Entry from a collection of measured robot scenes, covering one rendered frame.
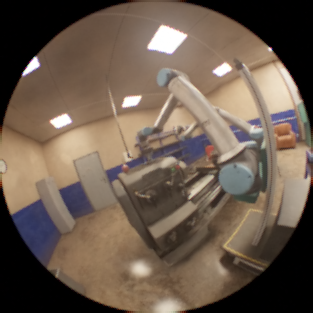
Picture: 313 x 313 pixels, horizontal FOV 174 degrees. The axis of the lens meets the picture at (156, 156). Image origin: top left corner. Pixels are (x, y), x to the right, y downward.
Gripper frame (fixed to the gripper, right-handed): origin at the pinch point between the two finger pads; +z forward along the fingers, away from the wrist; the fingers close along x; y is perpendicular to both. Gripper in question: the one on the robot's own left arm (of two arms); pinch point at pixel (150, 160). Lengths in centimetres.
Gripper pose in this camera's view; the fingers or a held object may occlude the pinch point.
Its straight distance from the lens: 110.2
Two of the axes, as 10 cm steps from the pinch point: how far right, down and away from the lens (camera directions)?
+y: -4.4, 2.3, -8.7
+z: 3.4, 9.4, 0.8
